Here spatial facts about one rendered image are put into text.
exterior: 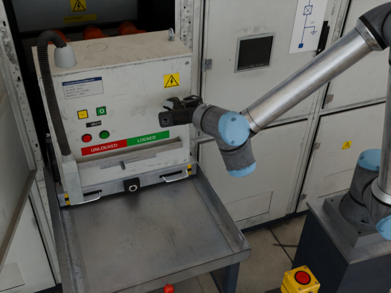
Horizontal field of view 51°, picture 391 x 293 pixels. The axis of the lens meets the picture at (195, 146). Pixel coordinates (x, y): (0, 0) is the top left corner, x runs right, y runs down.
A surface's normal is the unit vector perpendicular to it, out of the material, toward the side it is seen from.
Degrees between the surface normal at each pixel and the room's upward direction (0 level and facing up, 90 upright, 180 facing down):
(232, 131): 69
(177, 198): 0
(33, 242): 90
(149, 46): 0
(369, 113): 90
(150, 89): 90
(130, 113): 90
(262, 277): 0
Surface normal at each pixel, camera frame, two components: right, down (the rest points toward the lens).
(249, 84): 0.37, 0.58
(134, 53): 0.03, -0.79
